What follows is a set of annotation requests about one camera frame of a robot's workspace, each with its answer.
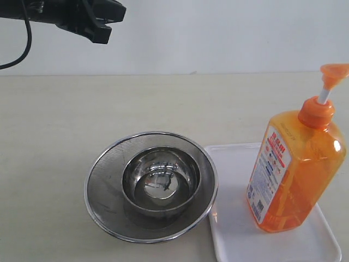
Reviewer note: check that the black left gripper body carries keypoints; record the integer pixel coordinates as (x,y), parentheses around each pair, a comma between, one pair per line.
(74,17)

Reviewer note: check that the steel mesh strainer basket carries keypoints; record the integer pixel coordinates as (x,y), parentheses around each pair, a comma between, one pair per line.
(110,210)

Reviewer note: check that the orange dish soap bottle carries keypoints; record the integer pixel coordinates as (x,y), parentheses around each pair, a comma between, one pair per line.
(300,153)

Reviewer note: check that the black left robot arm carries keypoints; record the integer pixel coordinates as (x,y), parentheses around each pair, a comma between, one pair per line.
(16,9)

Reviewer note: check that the small stainless steel bowl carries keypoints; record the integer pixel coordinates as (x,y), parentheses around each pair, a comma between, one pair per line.
(161,181)

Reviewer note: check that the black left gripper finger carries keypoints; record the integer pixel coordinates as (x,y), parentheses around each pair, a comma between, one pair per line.
(107,11)

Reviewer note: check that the white rectangular plastic tray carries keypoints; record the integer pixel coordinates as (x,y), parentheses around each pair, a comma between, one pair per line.
(235,233)

